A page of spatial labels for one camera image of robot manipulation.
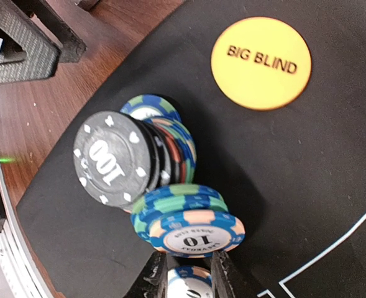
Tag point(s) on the mixed colour chip stack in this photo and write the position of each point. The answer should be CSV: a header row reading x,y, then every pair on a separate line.
x,y
159,114

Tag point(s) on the blue chip stack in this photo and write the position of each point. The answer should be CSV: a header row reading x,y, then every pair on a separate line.
x,y
167,200

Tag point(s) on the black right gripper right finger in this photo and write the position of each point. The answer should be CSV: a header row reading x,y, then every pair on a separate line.
x,y
228,280

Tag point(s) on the orange big blind button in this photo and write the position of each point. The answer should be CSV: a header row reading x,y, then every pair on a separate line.
x,y
261,63

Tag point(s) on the black hundred chip stack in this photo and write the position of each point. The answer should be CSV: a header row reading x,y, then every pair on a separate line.
x,y
118,158

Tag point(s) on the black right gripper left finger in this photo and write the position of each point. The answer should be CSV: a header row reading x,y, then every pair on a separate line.
x,y
152,281

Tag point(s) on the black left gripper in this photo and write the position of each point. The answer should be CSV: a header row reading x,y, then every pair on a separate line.
x,y
35,40

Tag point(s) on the black poker play mat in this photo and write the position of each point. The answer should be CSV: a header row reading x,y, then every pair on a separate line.
x,y
295,176

